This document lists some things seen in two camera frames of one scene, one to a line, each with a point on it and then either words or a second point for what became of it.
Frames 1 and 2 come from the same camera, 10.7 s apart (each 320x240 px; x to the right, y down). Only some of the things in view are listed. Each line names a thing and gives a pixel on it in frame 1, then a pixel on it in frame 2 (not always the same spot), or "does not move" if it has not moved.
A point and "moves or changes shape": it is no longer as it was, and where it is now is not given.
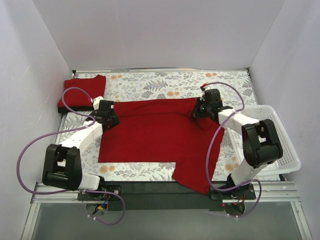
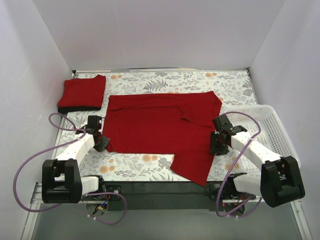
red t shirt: x=165 y=131 moves or changes shape
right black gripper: x=198 y=109 to x=216 y=145
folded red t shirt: x=95 y=86 does not move
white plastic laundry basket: x=289 y=161 does not move
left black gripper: x=113 y=119 to x=102 y=144
